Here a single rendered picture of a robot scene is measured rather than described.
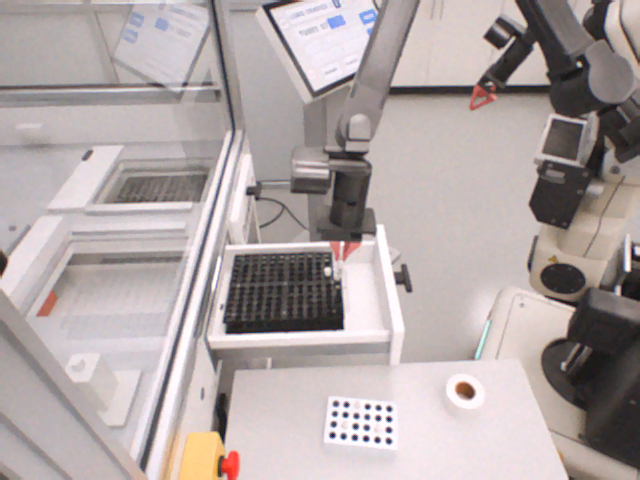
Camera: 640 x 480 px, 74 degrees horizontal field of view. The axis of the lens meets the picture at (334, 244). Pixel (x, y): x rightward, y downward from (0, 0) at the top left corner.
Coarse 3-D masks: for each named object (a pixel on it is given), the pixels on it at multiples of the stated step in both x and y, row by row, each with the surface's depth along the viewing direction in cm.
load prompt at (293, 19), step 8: (320, 0) 143; (328, 0) 146; (336, 0) 148; (344, 0) 150; (288, 8) 134; (296, 8) 137; (304, 8) 139; (312, 8) 141; (320, 8) 143; (328, 8) 145; (336, 8) 147; (344, 8) 149; (288, 16) 134; (296, 16) 136; (304, 16) 138; (312, 16) 140
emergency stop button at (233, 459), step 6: (234, 450) 62; (228, 456) 61; (234, 456) 61; (222, 462) 61; (228, 462) 60; (234, 462) 60; (222, 468) 61; (228, 468) 60; (234, 468) 60; (228, 474) 60; (234, 474) 60
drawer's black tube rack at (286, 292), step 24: (240, 264) 89; (264, 264) 89; (288, 264) 89; (312, 264) 89; (240, 288) 84; (264, 288) 84; (288, 288) 84; (312, 288) 84; (240, 312) 83; (264, 312) 79; (288, 312) 83; (312, 312) 79
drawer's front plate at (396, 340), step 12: (384, 240) 90; (384, 252) 87; (384, 264) 85; (384, 276) 82; (384, 288) 83; (384, 300) 83; (396, 300) 78; (384, 312) 84; (396, 312) 76; (384, 324) 84; (396, 324) 74; (396, 336) 74; (396, 348) 76; (396, 360) 79
